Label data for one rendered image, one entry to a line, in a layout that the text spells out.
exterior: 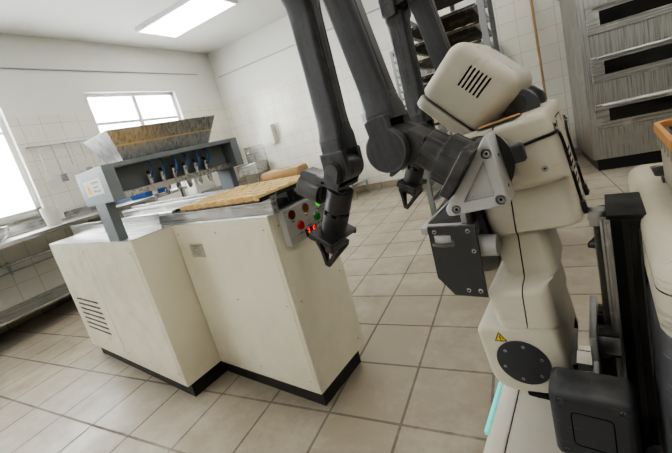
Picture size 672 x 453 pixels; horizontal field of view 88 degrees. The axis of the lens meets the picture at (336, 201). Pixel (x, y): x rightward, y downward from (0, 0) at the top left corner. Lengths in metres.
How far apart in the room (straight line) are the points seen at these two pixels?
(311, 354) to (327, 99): 1.05
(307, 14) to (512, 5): 4.71
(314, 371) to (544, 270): 0.99
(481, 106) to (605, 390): 0.53
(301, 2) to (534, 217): 0.59
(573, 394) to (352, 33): 0.73
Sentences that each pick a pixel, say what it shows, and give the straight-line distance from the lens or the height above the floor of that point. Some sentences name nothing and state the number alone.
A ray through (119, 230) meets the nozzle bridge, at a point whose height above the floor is 0.89.
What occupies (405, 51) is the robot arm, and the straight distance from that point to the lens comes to 1.08.
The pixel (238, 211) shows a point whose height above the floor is 0.87.
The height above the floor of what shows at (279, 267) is 0.64.
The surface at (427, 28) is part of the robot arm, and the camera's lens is 1.06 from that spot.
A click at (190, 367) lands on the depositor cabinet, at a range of 1.99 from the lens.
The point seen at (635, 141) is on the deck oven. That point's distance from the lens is 4.43.
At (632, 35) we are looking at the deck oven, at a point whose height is 1.20.
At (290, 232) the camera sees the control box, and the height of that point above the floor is 0.75.
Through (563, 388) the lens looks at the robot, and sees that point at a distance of 0.81.
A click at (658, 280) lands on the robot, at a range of 0.61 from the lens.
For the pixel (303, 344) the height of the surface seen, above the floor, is 0.31.
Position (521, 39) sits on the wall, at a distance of 5.28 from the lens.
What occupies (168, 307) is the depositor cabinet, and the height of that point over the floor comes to 0.49.
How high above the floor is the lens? 1.06
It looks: 11 degrees down
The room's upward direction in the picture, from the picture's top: 15 degrees counter-clockwise
